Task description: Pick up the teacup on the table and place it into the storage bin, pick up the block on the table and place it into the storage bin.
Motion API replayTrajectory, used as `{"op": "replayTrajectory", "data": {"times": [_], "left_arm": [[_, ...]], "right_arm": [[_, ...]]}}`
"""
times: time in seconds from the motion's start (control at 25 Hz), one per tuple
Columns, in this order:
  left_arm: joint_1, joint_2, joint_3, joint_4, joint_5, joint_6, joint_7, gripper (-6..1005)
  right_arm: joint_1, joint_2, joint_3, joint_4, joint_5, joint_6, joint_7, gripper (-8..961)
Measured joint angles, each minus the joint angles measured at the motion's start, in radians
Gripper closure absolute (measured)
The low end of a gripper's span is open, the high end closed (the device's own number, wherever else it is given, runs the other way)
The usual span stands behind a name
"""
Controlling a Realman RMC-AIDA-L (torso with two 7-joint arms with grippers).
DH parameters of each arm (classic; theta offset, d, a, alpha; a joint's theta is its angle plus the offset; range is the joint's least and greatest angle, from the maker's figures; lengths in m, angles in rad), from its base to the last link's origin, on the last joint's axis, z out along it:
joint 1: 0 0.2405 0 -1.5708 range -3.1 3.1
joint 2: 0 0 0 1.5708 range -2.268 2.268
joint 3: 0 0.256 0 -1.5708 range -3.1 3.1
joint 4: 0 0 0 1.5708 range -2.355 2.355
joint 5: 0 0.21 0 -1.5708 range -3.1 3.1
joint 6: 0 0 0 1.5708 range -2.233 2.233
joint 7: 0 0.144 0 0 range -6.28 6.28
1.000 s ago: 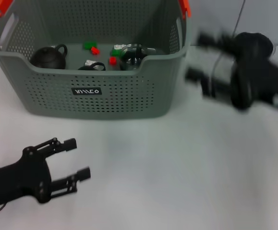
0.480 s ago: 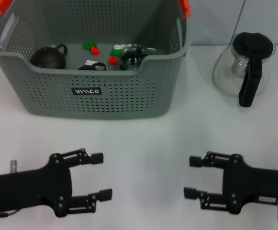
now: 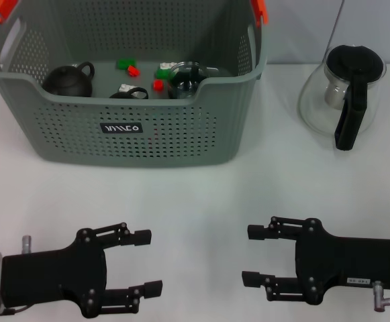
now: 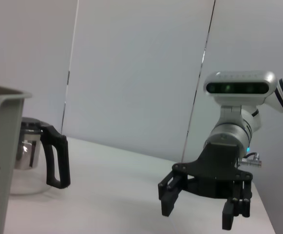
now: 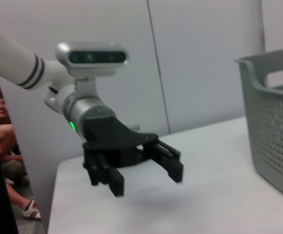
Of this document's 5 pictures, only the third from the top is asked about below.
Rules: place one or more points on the orange-red square brick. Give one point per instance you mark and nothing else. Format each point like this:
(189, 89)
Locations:
(158, 85)

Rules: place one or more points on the black clay teapot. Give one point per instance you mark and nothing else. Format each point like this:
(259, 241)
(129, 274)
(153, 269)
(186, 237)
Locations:
(67, 82)

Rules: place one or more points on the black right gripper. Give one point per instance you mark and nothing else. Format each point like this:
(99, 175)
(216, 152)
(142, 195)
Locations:
(342, 261)

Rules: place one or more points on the green toy brick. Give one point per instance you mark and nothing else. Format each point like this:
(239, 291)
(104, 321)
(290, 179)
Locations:
(125, 63)
(162, 73)

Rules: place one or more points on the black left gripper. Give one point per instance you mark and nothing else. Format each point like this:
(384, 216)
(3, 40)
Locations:
(57, 275)

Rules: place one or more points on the glass teacup with black sleeve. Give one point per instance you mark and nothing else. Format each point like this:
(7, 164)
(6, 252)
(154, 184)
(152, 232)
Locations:
(186, 85)
(212, 71)
(124, 95)

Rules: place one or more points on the grey perforated storage bin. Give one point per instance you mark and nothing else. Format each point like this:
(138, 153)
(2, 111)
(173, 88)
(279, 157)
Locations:
(181, 141)

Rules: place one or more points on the orange clamp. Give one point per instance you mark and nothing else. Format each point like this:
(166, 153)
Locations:
(3, 10)
(260, 11)

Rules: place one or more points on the small orange-red toy brick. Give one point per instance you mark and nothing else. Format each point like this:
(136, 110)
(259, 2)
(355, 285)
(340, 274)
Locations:
(133, 70)

